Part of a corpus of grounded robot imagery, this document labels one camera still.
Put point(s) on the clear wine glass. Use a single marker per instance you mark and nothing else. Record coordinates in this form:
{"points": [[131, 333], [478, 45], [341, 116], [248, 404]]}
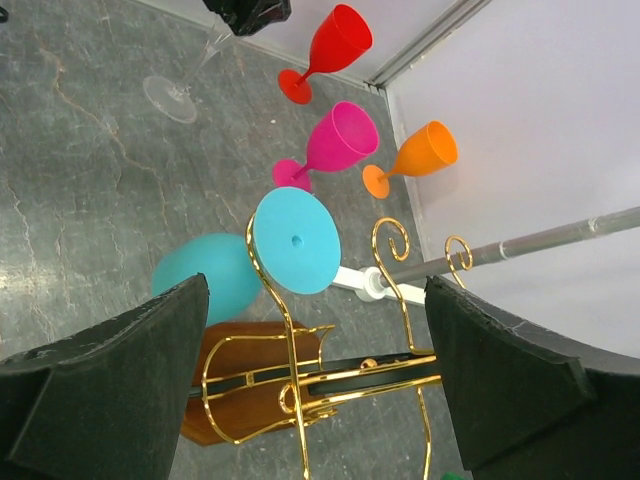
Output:
{"points": [[172, 98]]}

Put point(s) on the orange wine glass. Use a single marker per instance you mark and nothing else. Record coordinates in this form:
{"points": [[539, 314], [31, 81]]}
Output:
{"points": [[428, 150]]}

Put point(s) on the red wine glass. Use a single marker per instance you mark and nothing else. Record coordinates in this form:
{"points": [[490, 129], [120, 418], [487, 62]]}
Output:
{"points": [[341, 39]]}

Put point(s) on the gold wire glass rack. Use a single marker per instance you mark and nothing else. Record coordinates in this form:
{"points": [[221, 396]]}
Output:
{"points": [[256, 378]]}

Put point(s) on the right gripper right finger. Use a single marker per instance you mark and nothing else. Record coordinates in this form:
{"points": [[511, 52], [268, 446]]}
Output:
{"points": [[527, 402]]}

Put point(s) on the pink wine glass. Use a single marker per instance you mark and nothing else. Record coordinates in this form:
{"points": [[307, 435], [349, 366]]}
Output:
{"points": [[343, 137]]}

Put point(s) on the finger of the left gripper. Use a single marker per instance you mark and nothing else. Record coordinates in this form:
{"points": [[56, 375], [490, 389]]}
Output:
{"points": [[248, 17]]}

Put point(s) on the green cloth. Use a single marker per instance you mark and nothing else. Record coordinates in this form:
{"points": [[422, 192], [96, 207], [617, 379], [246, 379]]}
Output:
{"points": [[456, 476]]}

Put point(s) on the silver clothes rail stand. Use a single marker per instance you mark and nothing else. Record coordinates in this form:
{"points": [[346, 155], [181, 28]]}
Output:
{"points": [[370, 285]]}

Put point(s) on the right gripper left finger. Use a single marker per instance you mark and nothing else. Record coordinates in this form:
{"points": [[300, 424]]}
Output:
{"points": [[107, 402]]}

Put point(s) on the blue wine glass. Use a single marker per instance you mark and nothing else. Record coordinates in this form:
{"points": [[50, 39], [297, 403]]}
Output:
{"points": [[295, 239]]}

